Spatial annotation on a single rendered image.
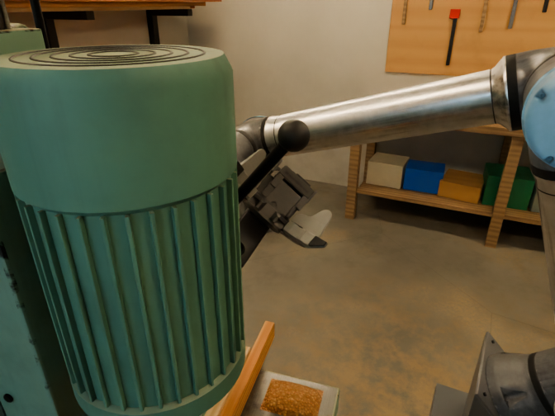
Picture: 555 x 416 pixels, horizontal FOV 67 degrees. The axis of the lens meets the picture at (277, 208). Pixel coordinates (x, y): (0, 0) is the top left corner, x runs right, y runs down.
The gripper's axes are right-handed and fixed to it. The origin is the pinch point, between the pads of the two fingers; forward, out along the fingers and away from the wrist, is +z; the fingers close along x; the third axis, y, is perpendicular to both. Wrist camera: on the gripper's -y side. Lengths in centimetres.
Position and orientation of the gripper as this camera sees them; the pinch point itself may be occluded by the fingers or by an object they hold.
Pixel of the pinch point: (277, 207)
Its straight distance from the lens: 50.4
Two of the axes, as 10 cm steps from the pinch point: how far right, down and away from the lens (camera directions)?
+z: 1.7, -0.7, -9.8
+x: 7.3, 6.7, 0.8
